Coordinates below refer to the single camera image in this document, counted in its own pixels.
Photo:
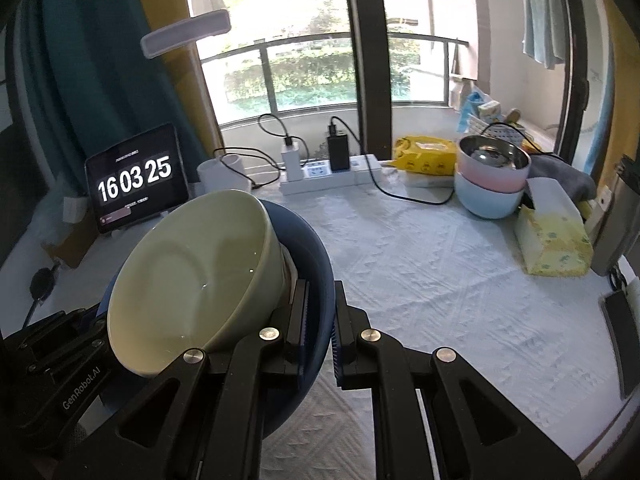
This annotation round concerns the yellow wet wipes pack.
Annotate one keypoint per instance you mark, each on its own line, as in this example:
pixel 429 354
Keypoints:
pixel 425 157

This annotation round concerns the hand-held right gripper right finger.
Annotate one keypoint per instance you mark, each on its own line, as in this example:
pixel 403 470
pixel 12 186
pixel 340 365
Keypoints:
pixel 336 355

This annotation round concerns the steel thermos bottle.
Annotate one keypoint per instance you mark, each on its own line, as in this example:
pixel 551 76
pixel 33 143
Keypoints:
pixel 615 225

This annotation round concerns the light blue hanging towel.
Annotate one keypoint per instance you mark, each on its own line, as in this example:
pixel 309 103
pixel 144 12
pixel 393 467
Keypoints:
pixel 542 20

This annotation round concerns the white perforated basket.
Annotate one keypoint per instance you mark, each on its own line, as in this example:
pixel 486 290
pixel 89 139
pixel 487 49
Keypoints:
pixel 500 132

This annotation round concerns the small white box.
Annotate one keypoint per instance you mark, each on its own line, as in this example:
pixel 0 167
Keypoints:
pixel 73 209

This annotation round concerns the pink steel-lined bowl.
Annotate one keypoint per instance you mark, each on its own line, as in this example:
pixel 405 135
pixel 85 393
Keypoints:
pixel 475 175

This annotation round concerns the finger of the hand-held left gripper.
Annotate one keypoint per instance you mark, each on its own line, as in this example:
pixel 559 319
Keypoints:
pixel 65 340

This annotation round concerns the black phone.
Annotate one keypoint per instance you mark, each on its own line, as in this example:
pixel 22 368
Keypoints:
pixel 622 340

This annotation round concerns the teal curtain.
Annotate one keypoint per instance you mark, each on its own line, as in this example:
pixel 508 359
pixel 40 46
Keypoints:
pixel 100 85

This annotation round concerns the white power strip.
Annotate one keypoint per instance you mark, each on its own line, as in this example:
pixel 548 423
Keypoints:
pixel 310 186

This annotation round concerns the yellow tissue box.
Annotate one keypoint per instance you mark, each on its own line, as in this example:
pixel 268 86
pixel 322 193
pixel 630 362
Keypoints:
pixel 555 250

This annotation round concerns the grey cloth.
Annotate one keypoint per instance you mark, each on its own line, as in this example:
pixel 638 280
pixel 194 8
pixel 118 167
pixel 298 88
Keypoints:
pixel 570 180

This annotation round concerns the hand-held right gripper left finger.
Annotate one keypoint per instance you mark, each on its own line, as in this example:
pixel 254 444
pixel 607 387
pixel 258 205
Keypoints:
pixel 301 330

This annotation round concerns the blue plastic bag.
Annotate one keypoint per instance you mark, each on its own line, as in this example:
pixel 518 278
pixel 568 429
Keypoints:
pixel 470 105

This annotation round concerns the dark door frame post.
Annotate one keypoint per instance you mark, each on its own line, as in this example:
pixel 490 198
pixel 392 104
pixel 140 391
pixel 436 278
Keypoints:
pixel 367 60
pixel 570 60

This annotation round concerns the small light blue bowl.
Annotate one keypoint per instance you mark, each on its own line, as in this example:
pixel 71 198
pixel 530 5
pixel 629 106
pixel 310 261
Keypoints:
pixel 485 202

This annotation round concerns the black tablet clock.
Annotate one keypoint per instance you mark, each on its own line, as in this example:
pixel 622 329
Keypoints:
pixel 135 175

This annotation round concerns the wooden utensil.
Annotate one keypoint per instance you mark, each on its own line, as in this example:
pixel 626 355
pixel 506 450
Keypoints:
pixel 512 116

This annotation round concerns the cardboard box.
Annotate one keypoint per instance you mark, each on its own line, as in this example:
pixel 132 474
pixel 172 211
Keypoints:
pixel 70 245

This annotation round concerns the white textured tablecloth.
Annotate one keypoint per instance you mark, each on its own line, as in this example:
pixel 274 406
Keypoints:
pixel 450 310

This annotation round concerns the small tissue packet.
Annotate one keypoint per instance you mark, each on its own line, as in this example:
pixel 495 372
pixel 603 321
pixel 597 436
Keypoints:
pixel 490 110

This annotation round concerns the balcony railing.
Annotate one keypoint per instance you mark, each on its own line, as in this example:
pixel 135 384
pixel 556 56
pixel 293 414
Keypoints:
pixel 310 42

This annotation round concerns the black charger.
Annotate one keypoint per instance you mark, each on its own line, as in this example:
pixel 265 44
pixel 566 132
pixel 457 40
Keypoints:
pixel 338 152

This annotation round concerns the beige bowl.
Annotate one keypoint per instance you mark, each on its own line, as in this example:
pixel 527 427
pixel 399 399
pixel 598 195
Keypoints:
pixel 200 270

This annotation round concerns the large blue bowl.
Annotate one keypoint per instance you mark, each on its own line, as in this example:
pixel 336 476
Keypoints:
pixel 312 260

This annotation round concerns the white charger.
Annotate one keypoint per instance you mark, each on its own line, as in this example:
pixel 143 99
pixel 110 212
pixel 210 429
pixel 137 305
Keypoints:
pixel 291 165

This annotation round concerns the white desk lamp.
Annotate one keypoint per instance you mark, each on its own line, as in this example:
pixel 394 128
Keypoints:
pixel 220 172

